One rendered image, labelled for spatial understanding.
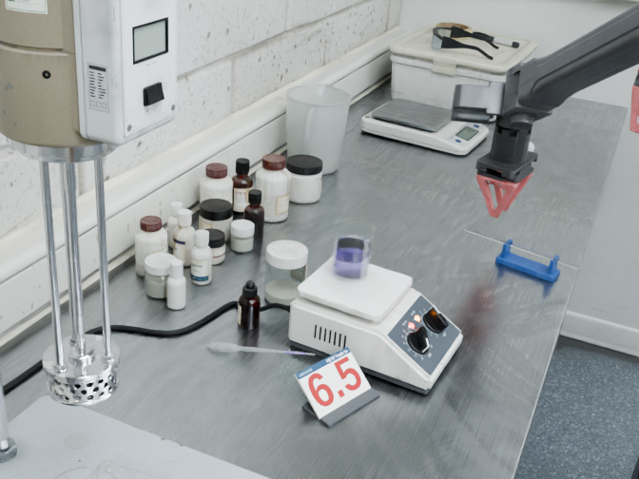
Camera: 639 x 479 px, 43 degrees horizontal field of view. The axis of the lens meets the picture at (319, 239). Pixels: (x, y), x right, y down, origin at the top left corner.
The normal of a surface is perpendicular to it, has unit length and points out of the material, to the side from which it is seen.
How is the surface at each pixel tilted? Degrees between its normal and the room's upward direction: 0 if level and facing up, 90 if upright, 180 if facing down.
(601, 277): 90
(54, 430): 0
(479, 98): 56
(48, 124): 90
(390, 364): 90
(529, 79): 80
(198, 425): 0
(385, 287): 0
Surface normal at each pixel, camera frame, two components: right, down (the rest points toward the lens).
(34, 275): 0.92, 0.25
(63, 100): 0.24, 0.46
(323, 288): 0.08, -0.89
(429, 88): -0.44, 0.44
